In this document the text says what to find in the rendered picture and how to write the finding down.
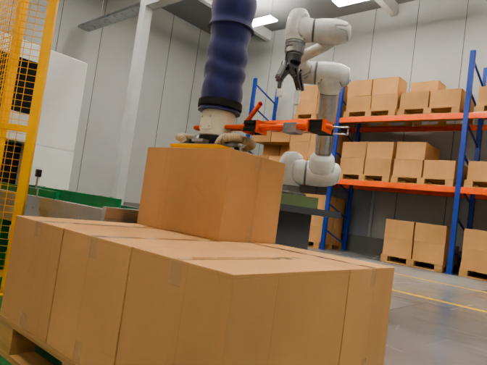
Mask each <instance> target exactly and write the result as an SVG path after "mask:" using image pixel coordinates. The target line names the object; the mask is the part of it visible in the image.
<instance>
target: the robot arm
mask: <svg viewBox="0 0 487 365"><path fill-rule="evenodd" d="M285 37H286V42H285V50H284V53H285V55H286V56H285V60H283V61H282V62H281V66H280V68H279V70H278V71H277V73H276V75H275V79H276V78H277V79H276V81H277V82H278V85H277V93H276V97H282V96H283V86H284V81H283V80H284V79H285V77H286V76H287V75H290V76H291V77H292V78H293V79H294V84H295V87H296V91H295V94H294V104H293V105H299V101H300V95H301V91H304V84H312V85H317V87H318V91H319V92H320V102H319V110H318V118H317V119H326V120H328V121H330V122H332V123H333V125H334V121H335V116H336V104H337V97H338V96H337V95H338V94H339V93H340V92H341V89H342V87H346V86H347V85H348V84H349V82H350V68H349V67H347V66H346V65H344V64H341V63H338V62H325V61H323V62H313V61H309V60H310V59H312V58H314V57H316V56H318V55H320V54H323V53H325V52H326V51H328V50H330V49H331V48H333V47H335V46H337V45H338V44H343V43H346V42H347V41H348V40H349V39H350V38H351V25H350V24H349V23H348V22H346V21H343V20H339V19H331V18H321V19H313V18H310V17H309V13H308V11H307V10H306V9H305V8H295V9H292V10H291V12H290V14H289V16H288V19H287V23H286V31H285ZM310 42H314V43H316V44H315V45H313V46H310V47H308V48H306V49H304V47H305V43H310ZM332 140H333V136H319V135H317V134H316V140H315V152H314V153H313V154H312V155H311V156H310V158H309V161H306V160H303V156H302V155H301V154H300V153H298V152H295V151H288V152H285V153H284V154H283V155H282V156H281V158H280V161H279V162H282V163H284V164H286V166H285V172H284V178H283V188H282V193H285V194H291V195H297V196H306V195H305V194H303V193H300V192H299V186H300V185H311V186H316V187H328V186H332V185H335V184H337V183H338V182H339V180H340V176H341V168H340V166H339V165H338V164H337V163H335V158H334V156H333V155H332V153H331V147H332Z"/></svg>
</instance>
